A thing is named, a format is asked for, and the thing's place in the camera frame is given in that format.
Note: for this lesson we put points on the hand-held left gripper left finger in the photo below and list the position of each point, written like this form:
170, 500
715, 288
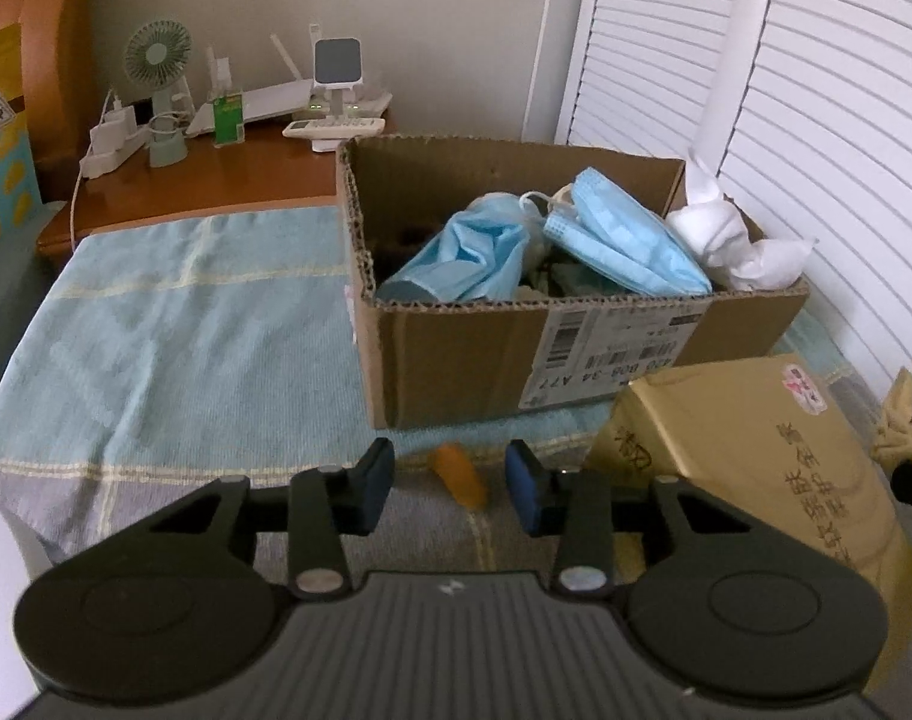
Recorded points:
373, 484

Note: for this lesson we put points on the white remote control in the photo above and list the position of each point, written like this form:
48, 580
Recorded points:
328, 127

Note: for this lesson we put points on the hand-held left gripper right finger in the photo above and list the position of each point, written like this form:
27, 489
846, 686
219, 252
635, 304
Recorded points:
523, 489

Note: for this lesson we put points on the white cloth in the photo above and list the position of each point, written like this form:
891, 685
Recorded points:
733, 240

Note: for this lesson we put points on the green desk fan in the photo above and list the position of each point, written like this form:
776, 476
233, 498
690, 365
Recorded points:
158, 52

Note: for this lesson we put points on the wooden nightstand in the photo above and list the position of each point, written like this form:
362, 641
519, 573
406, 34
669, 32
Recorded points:
238, 180

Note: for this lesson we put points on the green bottle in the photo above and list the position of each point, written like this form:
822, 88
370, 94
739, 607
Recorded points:
228, 120

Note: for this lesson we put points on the blue face mask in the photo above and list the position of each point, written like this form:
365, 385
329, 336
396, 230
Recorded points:
636, 236
568, 229
463, 255

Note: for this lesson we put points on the light blue checked blanket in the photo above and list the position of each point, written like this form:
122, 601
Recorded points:
186, 315

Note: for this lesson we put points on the white flat device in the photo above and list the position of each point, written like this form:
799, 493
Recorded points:
370, 103

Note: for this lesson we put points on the white charger plug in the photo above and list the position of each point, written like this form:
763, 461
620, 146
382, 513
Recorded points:
112, 127

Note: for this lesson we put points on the white louvered wardrobe door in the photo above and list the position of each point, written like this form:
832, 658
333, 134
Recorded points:
838, 127

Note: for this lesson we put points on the small orange soft item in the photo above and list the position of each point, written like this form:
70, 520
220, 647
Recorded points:
462, 476

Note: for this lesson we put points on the white power strip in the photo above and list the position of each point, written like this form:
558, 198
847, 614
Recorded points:
107, 159

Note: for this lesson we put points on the white router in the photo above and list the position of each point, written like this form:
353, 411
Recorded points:
261, 105

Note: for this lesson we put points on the wooden headboard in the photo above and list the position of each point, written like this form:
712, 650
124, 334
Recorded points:
58, 52

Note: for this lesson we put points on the closed brown cardboard box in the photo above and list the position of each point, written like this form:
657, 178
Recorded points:
741, 450

